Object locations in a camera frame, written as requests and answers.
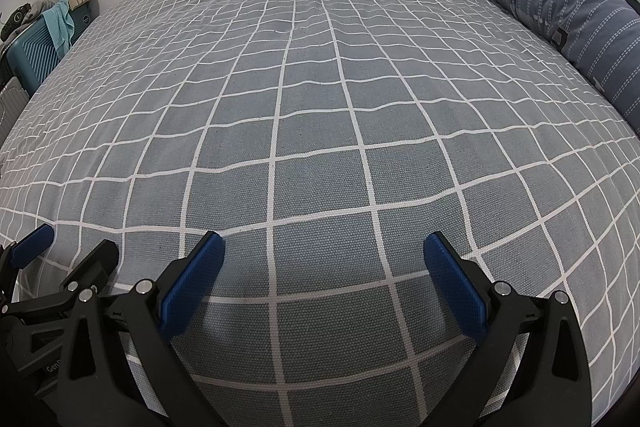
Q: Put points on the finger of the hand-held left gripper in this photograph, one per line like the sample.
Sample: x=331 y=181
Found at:
x=32 y=248
x=92 y=264

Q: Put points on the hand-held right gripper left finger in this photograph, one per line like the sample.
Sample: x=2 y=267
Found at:
x=192 y=287

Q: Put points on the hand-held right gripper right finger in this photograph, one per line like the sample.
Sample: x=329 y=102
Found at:
x=455 y=292

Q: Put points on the grey suitcase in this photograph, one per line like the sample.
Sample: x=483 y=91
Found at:
x=12 y=107

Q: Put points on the teal suitcase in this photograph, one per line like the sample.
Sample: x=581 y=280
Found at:
x=37 y=52

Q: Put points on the grey checked bed sheet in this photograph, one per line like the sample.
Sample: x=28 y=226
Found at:
x=325 y=132

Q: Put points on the teal cloth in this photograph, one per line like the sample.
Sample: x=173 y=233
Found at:
x=57 y=24

